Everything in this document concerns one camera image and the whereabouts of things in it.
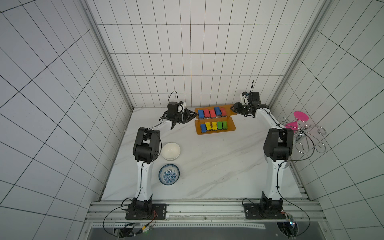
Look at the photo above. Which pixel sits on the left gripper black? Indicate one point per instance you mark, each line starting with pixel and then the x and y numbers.
pixel 189 116

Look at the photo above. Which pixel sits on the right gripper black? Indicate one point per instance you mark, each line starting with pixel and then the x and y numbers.
pixel 240 108

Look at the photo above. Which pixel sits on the red eraser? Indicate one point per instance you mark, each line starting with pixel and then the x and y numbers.
pixel 213 113
pixel 223 112
pixel 207 113

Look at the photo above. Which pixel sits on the blue eraser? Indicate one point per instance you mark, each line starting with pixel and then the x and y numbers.
pixel 218 111
pixel 201 114
pixel 203 128

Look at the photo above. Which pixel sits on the orange wooden two-tier shelf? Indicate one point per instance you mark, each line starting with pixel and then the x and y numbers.
pixel 217 119

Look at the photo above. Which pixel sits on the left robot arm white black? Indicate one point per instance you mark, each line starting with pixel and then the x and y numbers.
pixel 148 146

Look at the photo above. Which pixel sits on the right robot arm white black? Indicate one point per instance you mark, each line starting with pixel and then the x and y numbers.
pixel 277 148

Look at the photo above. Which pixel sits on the bottom green eraser left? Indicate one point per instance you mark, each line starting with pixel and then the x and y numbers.
pixel 219 125

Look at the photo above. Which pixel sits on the bottom yellow eraser left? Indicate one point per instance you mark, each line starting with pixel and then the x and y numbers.
pixel 208 126

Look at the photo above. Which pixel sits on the yellow eraser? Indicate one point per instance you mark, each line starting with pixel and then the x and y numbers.
pixel 208 126
pixel 214 126

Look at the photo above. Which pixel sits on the bottom yellow eraser right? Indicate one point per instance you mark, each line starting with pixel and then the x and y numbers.
pixel 214 126

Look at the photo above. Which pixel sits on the white bowl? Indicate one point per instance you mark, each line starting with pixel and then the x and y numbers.
pixel 171 151

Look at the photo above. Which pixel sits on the blue patterned bowl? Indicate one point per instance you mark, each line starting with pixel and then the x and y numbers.
pixel 169 174

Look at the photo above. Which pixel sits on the right electronics board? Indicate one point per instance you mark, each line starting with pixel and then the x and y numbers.
pixel 288 228

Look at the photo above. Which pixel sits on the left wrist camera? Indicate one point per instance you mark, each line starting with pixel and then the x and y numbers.
pixel 181 106

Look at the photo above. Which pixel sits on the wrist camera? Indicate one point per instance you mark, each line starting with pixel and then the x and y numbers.
pixel 250 98
pixel 181 106

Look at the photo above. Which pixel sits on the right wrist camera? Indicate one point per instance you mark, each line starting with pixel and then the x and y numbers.
pixel 250 98

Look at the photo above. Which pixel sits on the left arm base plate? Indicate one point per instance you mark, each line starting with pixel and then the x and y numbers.
pixel 146 212

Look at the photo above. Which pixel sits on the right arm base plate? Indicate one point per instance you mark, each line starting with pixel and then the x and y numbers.
pixel 264 211

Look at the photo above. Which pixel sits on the left electronics board with wires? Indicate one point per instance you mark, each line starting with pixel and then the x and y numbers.
pixel 129 231

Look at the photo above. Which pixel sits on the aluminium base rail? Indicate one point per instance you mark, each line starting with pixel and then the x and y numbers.
pixel 201 213

